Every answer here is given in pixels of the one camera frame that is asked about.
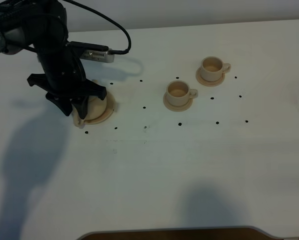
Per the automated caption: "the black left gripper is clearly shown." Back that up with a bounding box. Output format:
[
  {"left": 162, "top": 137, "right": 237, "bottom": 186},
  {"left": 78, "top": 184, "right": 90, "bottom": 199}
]
[{"left": 27, "top": 44, "right": 107, "bottom": 119}]

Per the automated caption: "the beige teapot with lid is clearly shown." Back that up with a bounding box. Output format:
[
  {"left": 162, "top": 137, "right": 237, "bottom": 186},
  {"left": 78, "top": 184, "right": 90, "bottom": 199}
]
[{"left": 72, "top": 91, "right": 113, "bottom": 128}]

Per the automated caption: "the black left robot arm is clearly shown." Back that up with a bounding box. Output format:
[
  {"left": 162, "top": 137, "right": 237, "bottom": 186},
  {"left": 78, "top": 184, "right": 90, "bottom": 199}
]
[{"left": 0, "top": 0, "right": 113, "bottom": 120}]

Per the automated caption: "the beige teapot saucer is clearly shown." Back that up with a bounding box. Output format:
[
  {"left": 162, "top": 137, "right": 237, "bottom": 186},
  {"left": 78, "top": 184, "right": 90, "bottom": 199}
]
[{"left": 83, "top": 91, "right": 116, "bottom": 125}]

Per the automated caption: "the near beige cup saucer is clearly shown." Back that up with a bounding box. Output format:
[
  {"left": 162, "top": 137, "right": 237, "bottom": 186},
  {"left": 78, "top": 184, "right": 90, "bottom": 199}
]
[{"left": 163, "top": 93, "right": 193, "bottom": 112}]

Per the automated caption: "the beige cup saucer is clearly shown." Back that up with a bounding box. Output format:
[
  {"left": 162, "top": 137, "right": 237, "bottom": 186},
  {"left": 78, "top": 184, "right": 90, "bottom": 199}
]
[
  {"left": 163, "top": 93, "right": 193, "bottom": 112},
  {"left": 195, "top": 68, "right": 225, "bottom": 87}
]

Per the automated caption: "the near beige teacup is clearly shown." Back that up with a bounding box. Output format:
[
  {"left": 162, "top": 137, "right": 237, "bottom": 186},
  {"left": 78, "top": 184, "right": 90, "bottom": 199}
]
[{"left": 166, "top": 80, "right": 198, "bottom": 107}]

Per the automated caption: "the beige teacup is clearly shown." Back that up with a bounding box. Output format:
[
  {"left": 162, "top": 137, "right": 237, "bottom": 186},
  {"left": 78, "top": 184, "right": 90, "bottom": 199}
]
[
  {"left": 200, "top": 56, "right": 232, "bottom": 82},
  {"left": 166, "top": 80, "right": 198, "bottom": 107}
]

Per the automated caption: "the far beige cup saucer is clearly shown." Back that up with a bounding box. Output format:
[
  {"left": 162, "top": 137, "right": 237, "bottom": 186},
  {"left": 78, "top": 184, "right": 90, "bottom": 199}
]
[{"left": 195, "top": 68, "right": 225, "bottom": 87}]

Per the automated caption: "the far beige teacup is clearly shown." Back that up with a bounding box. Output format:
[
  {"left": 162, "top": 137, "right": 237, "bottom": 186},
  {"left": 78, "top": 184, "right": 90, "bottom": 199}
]
[{"left": 200, "top": 56, "right": 232, "bottom": 82}]

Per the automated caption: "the black braided left cable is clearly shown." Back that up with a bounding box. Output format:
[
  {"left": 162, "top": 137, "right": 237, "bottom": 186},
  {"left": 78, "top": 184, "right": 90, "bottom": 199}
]
[{"left": 0, "top": 0, "right": 132, "bottom": 55}]

